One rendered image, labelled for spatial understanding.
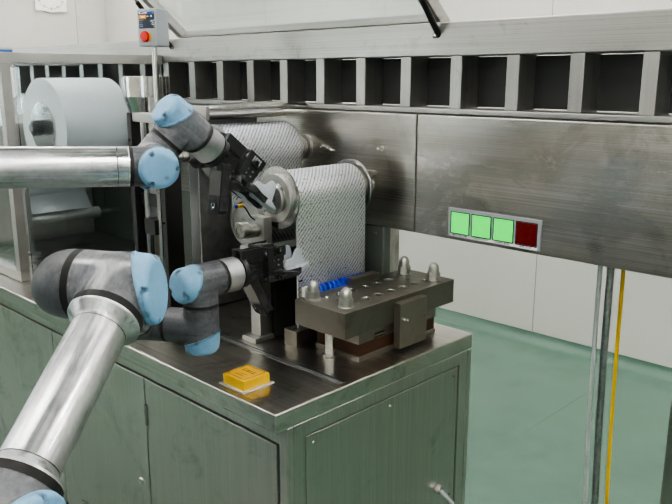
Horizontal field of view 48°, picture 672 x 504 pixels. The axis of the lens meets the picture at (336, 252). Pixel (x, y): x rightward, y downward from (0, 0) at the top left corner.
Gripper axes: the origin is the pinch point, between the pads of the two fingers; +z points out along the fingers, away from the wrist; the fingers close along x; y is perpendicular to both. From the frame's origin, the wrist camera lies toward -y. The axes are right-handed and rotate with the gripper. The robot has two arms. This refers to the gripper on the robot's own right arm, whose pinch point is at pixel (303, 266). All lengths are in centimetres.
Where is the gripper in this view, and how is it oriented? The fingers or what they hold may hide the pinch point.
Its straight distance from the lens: 178.2
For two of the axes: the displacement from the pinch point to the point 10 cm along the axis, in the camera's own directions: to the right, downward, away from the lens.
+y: 0.0, -9.7, -2.3
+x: -7.1, -1.6, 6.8
